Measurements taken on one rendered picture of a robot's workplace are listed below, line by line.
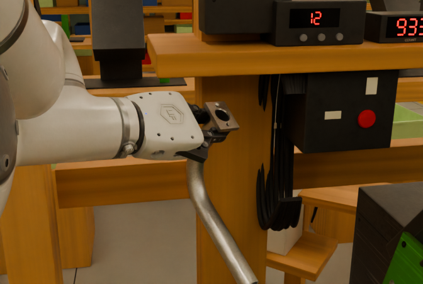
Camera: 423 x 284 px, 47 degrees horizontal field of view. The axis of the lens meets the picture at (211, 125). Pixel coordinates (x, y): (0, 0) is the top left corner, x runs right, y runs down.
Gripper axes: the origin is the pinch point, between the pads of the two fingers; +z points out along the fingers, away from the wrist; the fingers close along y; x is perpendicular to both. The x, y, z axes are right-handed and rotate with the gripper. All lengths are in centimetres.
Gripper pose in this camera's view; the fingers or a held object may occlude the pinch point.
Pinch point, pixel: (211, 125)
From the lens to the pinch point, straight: 77.7
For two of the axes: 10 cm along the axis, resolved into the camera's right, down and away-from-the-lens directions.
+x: -5.0, 6.3, 6.0
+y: -4.2, -7.8, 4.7
